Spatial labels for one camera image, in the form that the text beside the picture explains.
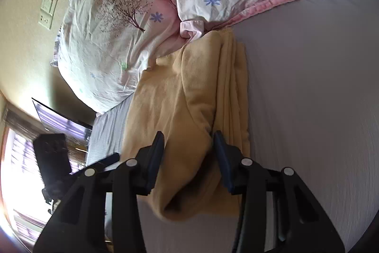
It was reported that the yellow fleece garment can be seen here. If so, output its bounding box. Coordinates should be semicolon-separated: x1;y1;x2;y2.
121;28;252;223

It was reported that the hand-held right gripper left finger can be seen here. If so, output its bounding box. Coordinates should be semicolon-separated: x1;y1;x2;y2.
32;131;165;253

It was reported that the small pink cloth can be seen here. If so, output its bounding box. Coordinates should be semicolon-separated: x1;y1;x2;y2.
180;20;205;42

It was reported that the white wall switch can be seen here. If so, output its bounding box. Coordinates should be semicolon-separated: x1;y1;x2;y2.
41;0;59;15

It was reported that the grey striped bed sheet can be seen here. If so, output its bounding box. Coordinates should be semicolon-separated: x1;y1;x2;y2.
85;0;379;253

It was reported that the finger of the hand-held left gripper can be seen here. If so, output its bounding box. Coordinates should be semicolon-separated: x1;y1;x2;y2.
70;152;121;178

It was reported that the white wall outlet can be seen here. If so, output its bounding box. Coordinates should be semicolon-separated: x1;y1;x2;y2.
37;12;54;31

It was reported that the bright window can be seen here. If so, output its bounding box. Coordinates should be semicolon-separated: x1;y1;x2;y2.
0;128;64;244

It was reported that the dark flat screen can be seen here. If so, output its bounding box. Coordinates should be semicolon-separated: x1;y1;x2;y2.
32;98;93;141

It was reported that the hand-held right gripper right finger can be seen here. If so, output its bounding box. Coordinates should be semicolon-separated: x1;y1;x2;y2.
213;130;346;253

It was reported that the tree print pillow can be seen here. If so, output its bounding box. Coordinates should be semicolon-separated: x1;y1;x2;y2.
50;0;182;115

